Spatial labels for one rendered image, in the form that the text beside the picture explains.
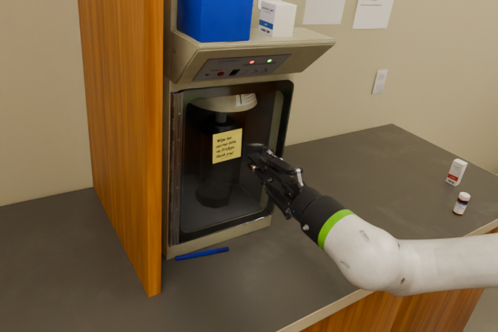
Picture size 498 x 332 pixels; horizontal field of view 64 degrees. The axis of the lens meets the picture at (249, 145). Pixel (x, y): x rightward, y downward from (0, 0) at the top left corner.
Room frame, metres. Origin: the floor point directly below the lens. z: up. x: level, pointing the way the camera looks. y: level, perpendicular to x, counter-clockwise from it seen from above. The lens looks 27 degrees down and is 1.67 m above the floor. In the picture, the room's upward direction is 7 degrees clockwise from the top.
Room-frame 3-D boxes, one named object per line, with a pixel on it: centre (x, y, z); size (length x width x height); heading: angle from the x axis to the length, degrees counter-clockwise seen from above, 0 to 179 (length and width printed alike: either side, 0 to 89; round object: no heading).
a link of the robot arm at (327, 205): (0.65, -0.17, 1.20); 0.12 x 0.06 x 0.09; 126
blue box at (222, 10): (0.74, 0.09, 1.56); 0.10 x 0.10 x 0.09; 36
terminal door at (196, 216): (0.84, 0.04, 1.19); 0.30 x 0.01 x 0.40; 125
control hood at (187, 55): (0.80, 0.01, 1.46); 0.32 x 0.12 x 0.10; 126
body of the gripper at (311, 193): (0.71, -0.12, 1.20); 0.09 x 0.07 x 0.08; 36
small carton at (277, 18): (0.82, -0.03, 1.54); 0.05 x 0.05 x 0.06; 35
